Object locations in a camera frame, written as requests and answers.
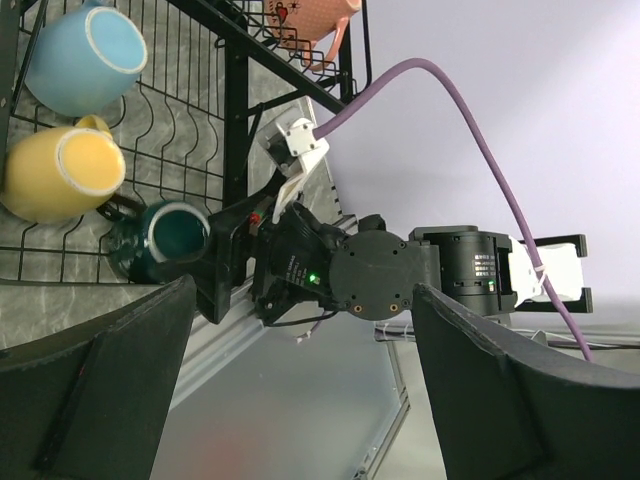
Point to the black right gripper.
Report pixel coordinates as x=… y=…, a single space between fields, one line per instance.
x=292 y=252

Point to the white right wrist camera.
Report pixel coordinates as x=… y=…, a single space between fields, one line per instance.
x=290 y=141

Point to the light blue mug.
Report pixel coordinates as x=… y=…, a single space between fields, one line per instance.
x=86 y=59

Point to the pink mug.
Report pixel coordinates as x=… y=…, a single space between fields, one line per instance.
x=312 y=29

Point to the aluminium front rail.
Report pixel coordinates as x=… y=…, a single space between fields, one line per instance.
x=212 y=347

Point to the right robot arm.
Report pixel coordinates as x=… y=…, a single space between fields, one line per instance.
x=370 y=273

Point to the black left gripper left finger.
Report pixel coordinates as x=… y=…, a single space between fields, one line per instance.
x=91 y=401

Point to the cream yellow mug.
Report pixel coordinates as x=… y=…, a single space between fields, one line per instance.
x=64 y=172

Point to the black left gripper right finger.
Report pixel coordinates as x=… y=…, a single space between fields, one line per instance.
x=507 y=407

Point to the black wire dish rack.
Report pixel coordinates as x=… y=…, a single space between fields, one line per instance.
x=186 y=128

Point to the dark green mug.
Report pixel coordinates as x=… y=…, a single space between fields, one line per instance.
x=145 y=236

